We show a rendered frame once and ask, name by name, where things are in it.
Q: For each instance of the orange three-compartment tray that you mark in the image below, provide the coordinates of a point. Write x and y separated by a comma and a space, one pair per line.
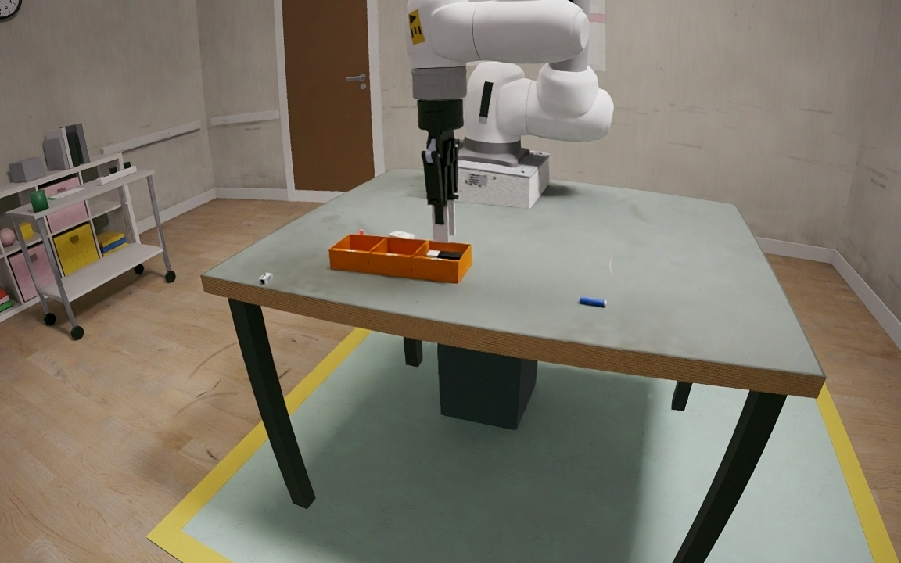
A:
360, 255

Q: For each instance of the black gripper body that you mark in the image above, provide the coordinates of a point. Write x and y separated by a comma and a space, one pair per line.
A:
440, 119

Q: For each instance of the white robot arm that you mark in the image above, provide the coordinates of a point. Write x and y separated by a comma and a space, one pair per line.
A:
500, 104

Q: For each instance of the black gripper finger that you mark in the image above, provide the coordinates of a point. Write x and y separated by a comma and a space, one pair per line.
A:
436, 189
452, 183

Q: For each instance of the blue battery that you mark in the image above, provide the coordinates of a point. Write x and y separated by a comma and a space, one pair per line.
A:
591, 301

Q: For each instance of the black and white eraser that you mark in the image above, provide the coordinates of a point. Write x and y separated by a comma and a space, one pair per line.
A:
444, 255

